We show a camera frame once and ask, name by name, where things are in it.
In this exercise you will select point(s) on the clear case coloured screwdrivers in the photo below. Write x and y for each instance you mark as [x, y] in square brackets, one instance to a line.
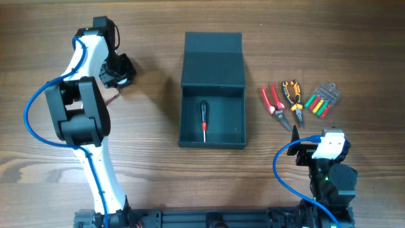
[322, 100]

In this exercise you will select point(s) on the black red screwdriver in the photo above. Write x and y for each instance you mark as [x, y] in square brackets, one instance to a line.
[204, 108]

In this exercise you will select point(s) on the red handled snips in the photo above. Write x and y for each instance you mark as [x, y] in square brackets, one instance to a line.
[276, 109]

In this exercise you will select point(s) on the dark green open box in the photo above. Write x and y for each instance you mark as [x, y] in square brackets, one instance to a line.
[213, 70]

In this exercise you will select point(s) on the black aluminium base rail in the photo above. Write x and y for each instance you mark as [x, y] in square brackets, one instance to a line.
[274, 217]

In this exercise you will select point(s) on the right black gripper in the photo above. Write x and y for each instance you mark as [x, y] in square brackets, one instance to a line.
[304, 152]

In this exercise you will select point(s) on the orange black long-nose pliers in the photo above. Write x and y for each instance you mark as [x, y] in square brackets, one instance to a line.
[294, 100]

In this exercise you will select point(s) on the round black tape measure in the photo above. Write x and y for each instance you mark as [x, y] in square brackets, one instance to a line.
[119, 86]

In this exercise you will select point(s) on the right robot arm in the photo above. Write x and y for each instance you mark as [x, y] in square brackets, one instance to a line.
[332, 183]

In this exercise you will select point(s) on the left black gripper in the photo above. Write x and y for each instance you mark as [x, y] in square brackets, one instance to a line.
[121, 71]

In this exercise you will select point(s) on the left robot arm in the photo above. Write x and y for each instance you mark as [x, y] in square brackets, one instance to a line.
[81, 119]

